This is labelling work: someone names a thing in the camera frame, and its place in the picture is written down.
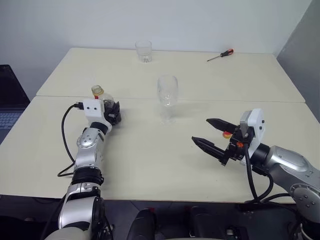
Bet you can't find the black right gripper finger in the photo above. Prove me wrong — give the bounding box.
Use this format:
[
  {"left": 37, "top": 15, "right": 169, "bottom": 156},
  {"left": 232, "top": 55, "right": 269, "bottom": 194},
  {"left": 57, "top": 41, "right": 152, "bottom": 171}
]
[
  {"left": 206, "top": 118, "right": 237, "bottom": 134},
  {"left": 191, "top": 136, "right": 227, "bottom": 163}
]

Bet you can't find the dark laptop computer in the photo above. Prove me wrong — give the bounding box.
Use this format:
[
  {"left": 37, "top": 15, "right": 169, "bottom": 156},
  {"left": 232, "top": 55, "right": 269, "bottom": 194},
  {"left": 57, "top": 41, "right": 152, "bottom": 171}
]
[{"left": 0, "top": 64, "right": 31, "bottom": 146}]

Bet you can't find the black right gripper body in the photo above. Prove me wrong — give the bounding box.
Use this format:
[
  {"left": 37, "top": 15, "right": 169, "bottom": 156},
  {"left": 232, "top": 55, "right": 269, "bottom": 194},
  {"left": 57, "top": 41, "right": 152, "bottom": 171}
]
[{"left": 219, "top": 126, "right": 250, "bottom": 166}]

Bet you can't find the dark rounded shape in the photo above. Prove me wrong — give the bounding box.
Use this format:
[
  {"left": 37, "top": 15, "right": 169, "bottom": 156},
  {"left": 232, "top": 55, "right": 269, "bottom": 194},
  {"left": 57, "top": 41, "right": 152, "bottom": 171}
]
[{"left": 131, "top": 209, "right": 158, "bottom": 240}]

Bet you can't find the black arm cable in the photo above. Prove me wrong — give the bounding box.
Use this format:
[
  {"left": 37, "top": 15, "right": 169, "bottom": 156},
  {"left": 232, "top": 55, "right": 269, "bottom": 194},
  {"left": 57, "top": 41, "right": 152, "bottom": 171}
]
[
  {"left": 57, "top": 101, "right": 85, "bottom": 178},
  {"left": 244, "top": 142, "right": 297, "bottom": 205}
]

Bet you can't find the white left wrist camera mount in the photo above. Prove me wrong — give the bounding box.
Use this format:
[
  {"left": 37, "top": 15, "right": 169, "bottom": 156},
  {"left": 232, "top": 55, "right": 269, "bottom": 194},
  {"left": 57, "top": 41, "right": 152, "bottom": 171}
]
[{"left": 83, "top": 98, "right": 113, "bottom": 133}]

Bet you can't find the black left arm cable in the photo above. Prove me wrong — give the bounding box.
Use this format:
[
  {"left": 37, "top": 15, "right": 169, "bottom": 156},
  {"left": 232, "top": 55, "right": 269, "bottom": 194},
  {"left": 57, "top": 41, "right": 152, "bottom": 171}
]
[{"left": 57, "top": 101, "right": 85, "bottom": 178}]

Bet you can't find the clear wine glass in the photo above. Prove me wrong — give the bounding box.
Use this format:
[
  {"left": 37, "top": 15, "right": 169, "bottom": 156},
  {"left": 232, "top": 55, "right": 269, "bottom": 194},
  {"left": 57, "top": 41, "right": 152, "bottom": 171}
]
[{"left": 156, "top": 74, "right": 179, "bottom": 125}]

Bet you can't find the clear plastic drink bottle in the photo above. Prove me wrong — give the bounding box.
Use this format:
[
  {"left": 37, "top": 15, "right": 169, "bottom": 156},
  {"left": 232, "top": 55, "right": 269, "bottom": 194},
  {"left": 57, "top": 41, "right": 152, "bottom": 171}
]
[{"left": 90, "top": 84, "right": 122, "bottom": 125}]

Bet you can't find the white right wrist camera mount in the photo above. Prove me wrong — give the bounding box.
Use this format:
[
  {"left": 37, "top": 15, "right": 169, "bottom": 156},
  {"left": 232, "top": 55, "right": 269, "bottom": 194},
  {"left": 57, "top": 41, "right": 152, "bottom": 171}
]
[{"left": 238, "top": 108, "right": 268, "bottom": 166}]

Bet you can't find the orange black handled screwdriver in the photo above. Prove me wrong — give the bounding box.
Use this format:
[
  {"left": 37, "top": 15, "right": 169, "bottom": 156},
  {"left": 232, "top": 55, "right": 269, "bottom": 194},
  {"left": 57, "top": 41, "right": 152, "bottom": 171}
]
[{"left": 206, "top": 48, "right": 235, "bottom": 62}]

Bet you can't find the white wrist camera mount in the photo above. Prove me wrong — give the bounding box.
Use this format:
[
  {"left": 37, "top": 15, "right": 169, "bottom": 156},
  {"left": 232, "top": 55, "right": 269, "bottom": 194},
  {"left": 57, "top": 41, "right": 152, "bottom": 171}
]
[
  {"left": 238, "top": 108, "right": 268, "bottom": 166},
  {"left": 83, "top": 98, "right": 113, "bottom": 133}
]

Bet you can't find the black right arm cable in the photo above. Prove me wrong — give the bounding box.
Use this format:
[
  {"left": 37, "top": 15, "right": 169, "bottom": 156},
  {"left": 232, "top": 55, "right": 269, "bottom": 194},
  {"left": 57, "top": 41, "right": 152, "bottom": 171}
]
[{"left": 244, "top": 142, "right": 297, "bottom": 205}]

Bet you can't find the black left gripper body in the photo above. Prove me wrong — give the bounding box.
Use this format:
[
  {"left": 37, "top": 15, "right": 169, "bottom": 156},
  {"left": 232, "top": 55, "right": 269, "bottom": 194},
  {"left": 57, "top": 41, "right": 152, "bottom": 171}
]
[{"left": 103, "top": 111, "right": 119, "bottom": 127}]

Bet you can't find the clear glass tumbler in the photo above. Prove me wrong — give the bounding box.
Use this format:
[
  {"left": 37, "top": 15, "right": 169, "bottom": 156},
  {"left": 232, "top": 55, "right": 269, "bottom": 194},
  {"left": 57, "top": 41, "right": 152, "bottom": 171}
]
[{"left": 134, "top": 39, "right": 153, "bottom": 64}]

